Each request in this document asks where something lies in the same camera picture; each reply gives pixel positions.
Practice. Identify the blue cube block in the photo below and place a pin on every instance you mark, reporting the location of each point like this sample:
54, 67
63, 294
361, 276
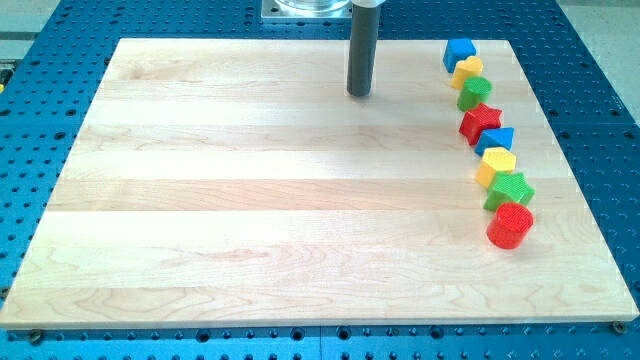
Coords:
457, 49

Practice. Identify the light wooden board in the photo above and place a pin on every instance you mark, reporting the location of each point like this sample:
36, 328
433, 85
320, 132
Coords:
235, 183

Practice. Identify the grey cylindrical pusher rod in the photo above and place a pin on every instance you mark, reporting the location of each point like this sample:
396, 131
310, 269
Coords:
362, 46

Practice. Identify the red star block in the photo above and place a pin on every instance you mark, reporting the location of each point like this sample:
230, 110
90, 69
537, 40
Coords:
478, 119

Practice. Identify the yellow hexagon block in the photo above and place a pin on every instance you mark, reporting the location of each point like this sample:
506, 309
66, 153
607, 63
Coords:
493, 161

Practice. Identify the green cylinder block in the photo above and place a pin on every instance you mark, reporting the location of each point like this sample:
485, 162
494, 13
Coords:
475, 90

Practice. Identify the green star block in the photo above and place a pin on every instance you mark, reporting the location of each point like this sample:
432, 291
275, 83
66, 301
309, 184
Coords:
508, 187

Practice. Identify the blue triangle block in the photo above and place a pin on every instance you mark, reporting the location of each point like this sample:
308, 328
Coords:
498, 137

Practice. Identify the yellow heart block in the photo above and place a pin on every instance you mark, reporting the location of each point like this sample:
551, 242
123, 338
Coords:
464, 69

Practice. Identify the red cylinder block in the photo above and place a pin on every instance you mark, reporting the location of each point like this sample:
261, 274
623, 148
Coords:
510, 225

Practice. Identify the left board clamp screw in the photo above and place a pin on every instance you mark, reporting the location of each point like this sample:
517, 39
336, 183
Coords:
34, 337

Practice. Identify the board clamp screw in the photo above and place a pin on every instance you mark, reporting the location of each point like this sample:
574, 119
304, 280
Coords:
34, 337
618, 327

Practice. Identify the right board clamp screw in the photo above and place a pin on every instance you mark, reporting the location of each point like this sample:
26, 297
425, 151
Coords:
618, 327

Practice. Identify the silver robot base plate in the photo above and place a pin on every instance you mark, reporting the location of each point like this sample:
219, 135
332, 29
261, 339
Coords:
304, 9

